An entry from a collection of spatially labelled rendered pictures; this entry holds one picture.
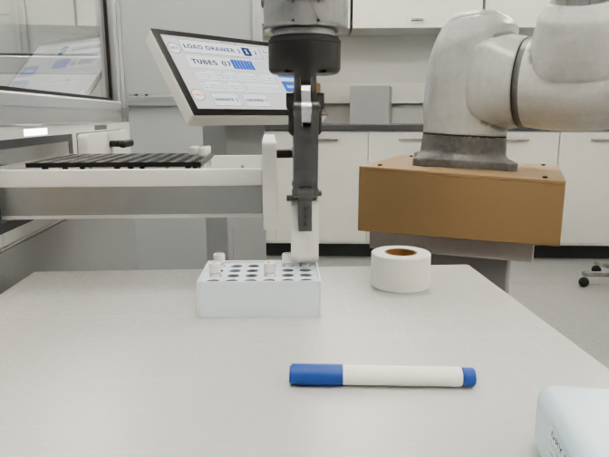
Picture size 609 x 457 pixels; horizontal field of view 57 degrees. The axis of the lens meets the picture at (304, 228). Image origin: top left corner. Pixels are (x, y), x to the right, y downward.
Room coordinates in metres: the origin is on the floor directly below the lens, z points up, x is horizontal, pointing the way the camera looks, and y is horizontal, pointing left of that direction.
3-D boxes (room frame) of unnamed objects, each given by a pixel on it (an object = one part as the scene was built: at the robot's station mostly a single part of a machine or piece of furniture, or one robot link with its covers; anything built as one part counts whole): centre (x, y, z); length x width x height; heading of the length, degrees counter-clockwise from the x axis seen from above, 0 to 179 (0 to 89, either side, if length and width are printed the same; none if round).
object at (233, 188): (0.81, 0.26, 0.86); 0.40 x 0.26 x 0.06; 94
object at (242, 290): (0.58, 0.05, 0.78); 0.12 x 0.08 x 0.04; 92
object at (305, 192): (0.58, 0.00, 0.86); 0.03 x 0.01 x 0.05; 2
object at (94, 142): (1.12, 0.39, 0.87); 0.29 x 0.02 x 0.11; 4
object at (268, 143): (0.83, 0.05, 0.87); 0.29 x 0.02 x 0.11; 4
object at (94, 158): (0.81, 0.25, 0.87); 0.22 x 0.18 x 0.06; 94
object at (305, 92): (0.57, 0.00, 0.98); 0.05 x 0.02 x 0.05; 2
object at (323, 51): (0.61, 0.00, 0.99); 0.08 x 0.07 x 0.09; 2
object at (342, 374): (0.39, -0.06, 0.77); 0.14 x 0.02 x 0.02; 88
